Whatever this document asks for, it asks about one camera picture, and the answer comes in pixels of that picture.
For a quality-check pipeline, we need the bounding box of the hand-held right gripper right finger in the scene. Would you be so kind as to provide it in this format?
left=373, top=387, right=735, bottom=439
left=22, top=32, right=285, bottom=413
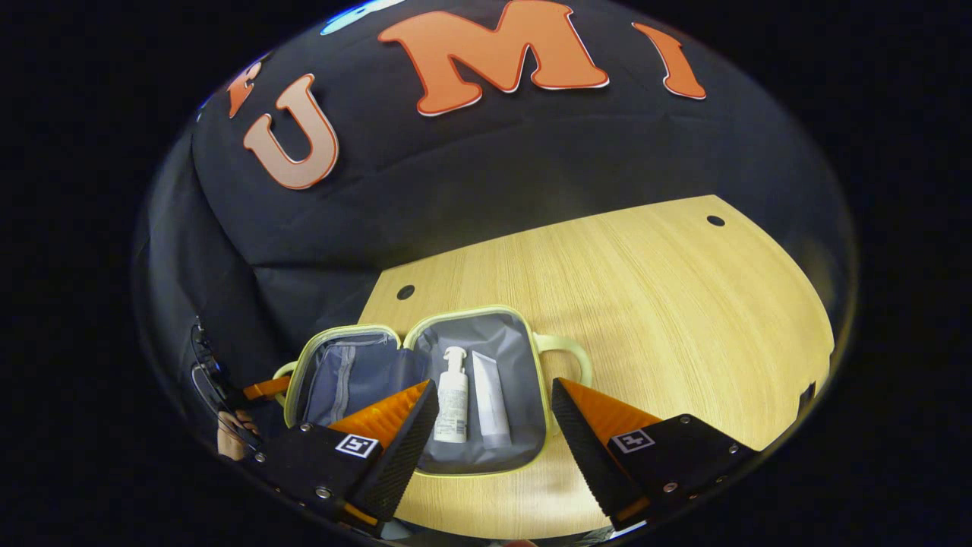
left=551, top=378, right=760, bottom=531

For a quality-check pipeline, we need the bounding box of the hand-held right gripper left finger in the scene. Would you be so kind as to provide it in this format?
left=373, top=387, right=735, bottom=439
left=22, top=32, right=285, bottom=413
left=254, top=380, right=440, bottom=533

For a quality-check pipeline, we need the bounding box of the white pump bottle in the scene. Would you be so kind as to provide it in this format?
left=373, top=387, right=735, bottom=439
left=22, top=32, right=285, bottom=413
left=433, top=346, right=469, bottom=444

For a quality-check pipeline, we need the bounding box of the white cream tube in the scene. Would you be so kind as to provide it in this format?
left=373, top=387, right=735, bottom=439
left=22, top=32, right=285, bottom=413
left=472, top=351, right=512, bottom=449

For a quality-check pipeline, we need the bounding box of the black backdrop cloth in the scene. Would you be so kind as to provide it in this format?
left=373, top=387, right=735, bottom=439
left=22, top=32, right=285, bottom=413
left=133, top=0, right=859, bottom=457

